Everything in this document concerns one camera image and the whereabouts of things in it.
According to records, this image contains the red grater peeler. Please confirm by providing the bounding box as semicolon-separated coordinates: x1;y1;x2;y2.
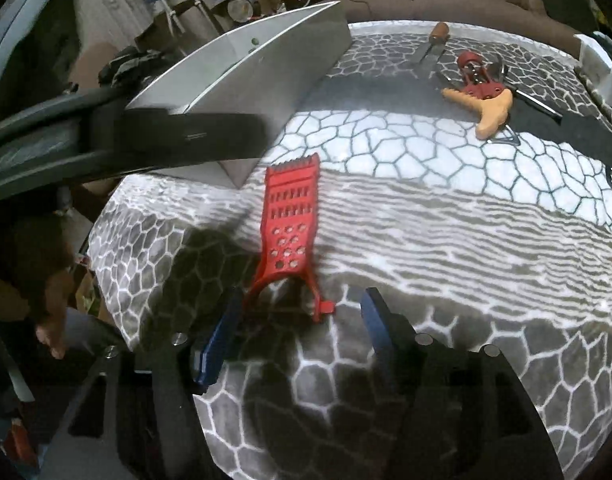
244;154;335;322

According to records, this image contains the red winged corkscrew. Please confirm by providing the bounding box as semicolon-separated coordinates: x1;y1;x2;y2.
457;51;506;100

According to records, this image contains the white plastic container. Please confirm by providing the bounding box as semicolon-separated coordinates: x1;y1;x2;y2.
575;30;612;122

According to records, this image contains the orange handled corkscrew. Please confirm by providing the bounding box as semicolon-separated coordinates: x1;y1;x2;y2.
440;88;513;141

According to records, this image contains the round tin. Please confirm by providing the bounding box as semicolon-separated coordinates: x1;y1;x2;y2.
227;0;255;24

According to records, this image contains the wooden handled knife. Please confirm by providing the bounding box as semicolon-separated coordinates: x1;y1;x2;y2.
413;22;450;79

